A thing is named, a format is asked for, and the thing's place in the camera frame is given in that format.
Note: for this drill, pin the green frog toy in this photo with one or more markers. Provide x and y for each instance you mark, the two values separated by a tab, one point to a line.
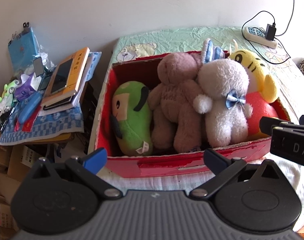
11	87

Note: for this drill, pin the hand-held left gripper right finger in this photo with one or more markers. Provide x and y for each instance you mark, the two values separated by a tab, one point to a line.
215	160

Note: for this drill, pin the blue patterned cloth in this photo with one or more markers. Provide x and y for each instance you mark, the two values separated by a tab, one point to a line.
54	125

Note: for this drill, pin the pink plush bear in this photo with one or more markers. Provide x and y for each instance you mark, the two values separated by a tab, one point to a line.
174	100

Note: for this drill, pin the brown cardboard box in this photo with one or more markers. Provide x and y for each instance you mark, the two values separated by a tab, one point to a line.
26	160
4	217

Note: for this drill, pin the black smartphone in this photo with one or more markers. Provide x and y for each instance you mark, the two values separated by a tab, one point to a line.
61	76

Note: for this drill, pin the blue glasses case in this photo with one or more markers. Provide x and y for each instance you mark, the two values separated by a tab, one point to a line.
29	107

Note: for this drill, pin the purple tissue pack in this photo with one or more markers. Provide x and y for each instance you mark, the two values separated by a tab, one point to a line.
28	87

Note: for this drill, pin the black power adapter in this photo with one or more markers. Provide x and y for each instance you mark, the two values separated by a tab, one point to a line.
270	32

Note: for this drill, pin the black binder clip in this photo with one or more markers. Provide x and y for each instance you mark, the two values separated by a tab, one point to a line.
26	27

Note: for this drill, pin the blue paper bag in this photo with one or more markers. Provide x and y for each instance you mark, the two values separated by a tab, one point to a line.
21	52

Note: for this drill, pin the yellow plush toy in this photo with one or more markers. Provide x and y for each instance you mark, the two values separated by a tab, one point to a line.
257	75

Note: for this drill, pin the white power strip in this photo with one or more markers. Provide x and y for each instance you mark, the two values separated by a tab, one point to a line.
254	33

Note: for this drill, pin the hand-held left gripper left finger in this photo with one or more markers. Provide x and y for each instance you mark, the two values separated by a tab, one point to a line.
95	160

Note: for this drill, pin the yellow cover book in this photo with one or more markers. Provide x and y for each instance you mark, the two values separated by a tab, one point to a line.
78	72

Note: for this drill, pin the clear plastic bag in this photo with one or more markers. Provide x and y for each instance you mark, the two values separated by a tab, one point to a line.
45	60

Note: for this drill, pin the small black phone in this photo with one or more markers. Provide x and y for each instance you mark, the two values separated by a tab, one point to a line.
38	67

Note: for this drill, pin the white plush rabbit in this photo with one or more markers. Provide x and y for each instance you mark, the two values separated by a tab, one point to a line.
224	120

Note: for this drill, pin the red cardboard box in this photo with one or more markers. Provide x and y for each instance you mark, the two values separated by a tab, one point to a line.
167	165

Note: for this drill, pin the red card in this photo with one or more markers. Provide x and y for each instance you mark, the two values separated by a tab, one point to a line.
29	123

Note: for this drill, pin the green plush toy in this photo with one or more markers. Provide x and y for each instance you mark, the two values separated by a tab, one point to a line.
132	120

